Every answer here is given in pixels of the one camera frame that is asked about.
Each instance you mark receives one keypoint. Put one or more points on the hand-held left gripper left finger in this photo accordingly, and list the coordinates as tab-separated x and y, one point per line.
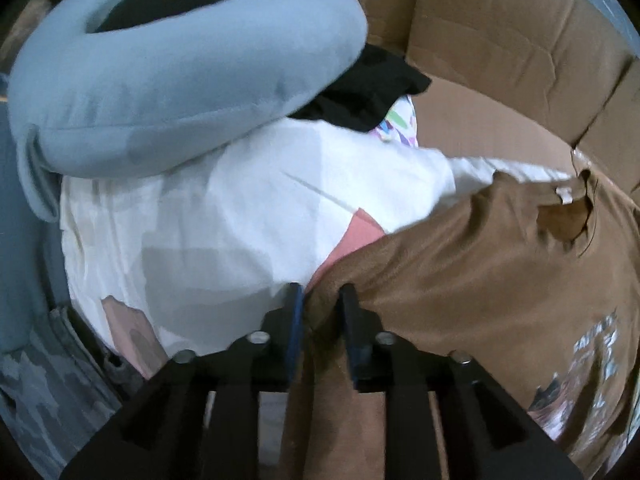
296	330

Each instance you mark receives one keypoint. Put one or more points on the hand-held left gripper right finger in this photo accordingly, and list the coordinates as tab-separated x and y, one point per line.
350	340

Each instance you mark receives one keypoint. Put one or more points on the brown printed t-shirt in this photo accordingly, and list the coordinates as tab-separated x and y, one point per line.
475	285

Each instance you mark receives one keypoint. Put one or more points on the cream bear print blanket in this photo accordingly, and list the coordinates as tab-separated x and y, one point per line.
225	210

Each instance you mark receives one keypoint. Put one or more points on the colourful patterned cloth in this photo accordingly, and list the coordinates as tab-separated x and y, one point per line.
400	127

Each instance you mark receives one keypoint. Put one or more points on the black cloth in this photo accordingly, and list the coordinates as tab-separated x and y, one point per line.
360	90

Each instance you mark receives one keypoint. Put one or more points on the grey camouflage garment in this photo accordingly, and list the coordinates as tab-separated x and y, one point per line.
50	400

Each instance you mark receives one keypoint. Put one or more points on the grey neck pillow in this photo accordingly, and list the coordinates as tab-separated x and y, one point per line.
175	85

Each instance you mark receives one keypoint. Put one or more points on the brown cardboard sheet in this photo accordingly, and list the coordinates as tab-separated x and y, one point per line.
500	35

